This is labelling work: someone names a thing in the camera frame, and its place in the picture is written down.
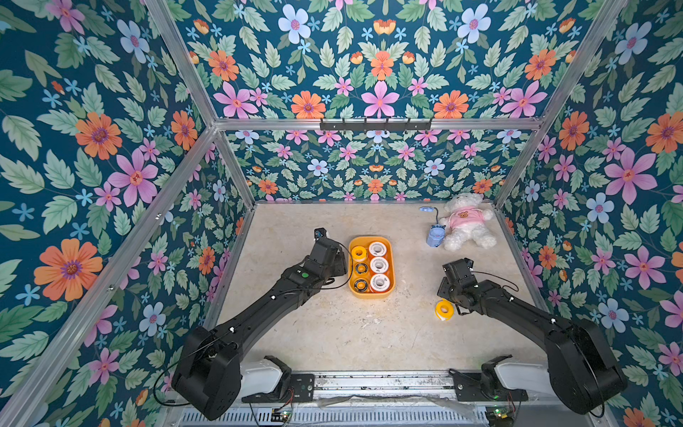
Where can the yellow plastic storage box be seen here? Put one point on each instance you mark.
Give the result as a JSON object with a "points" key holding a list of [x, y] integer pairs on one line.
{"points": [[365, 241]]}

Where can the orange white sealing tape roll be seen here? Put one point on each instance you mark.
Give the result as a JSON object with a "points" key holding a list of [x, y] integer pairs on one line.
{"points": [[377, 249], [380, 283], [379, 265]]}

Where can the black hook rail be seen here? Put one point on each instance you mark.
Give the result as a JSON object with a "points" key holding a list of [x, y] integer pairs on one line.
{"points": [[366, 124]]}

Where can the white perforated vent panel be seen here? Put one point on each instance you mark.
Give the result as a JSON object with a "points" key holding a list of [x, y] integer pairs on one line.
{"points": [[340, 416]]}

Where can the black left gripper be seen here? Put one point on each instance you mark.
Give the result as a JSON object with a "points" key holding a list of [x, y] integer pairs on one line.
{"points": [[339, 263]]}

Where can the green circuit board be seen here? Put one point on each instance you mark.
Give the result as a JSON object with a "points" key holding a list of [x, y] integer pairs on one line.
{"points": [[281, 415]]}

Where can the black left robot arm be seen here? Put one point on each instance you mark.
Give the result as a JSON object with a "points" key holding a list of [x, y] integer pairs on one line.
{"points": [[208, 374]]}

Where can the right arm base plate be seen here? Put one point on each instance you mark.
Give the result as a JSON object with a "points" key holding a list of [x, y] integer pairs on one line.
{"points": [[484, 385]]}

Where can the black yellow sealing tape roll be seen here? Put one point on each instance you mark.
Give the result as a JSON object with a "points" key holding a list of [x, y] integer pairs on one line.
{"points": [[360, 286], [360, 269]]}

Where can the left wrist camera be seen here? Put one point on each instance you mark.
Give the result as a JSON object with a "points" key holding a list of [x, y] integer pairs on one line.
{"points": [[323, 246]]}

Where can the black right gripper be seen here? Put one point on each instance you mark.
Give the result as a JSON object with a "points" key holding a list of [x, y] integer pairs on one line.
{"points": [[454, 286]]}

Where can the white plush bear pink shirt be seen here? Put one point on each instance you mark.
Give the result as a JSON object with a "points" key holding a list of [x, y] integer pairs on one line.
{"points": [[466, 220]]}

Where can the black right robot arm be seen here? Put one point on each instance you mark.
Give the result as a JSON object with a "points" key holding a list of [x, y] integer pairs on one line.
{"points": [[583, 370]]}

